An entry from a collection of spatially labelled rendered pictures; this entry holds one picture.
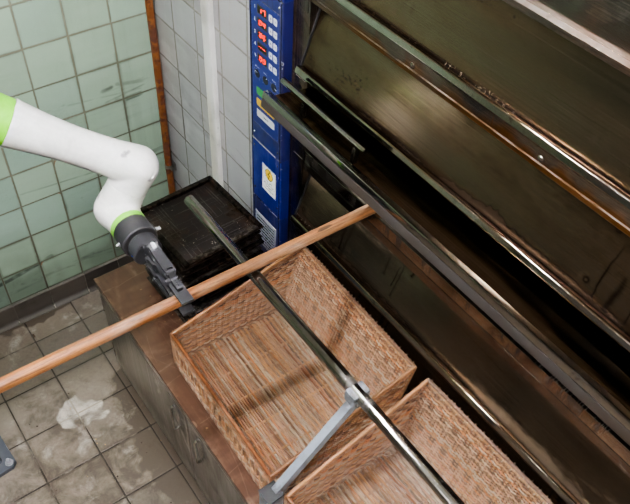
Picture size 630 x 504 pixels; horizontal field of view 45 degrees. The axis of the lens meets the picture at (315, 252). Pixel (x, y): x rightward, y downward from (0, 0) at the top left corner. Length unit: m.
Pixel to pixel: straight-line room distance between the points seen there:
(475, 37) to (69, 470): 2.10
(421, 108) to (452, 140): 0.11
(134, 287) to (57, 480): 0.76
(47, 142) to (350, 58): 0.72
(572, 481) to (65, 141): 1.38
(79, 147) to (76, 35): 0.91
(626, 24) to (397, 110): 0.61
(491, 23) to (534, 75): 0.13
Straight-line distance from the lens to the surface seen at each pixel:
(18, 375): 1.69
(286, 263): 2.34
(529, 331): 1.46
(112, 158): 1.87
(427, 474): 1.56
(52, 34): 2.68
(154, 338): 2.46
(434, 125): 1.66
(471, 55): 1.50
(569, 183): 1.45
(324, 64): 1.90
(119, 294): 2.60
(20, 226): 3.06
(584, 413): 1.73
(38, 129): 1.83
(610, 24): 1.31
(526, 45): 1.43
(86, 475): 2.92
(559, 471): 1.88
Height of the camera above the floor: 2.54
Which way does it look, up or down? 47 degrees down
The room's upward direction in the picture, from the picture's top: 4 degrees clockwise
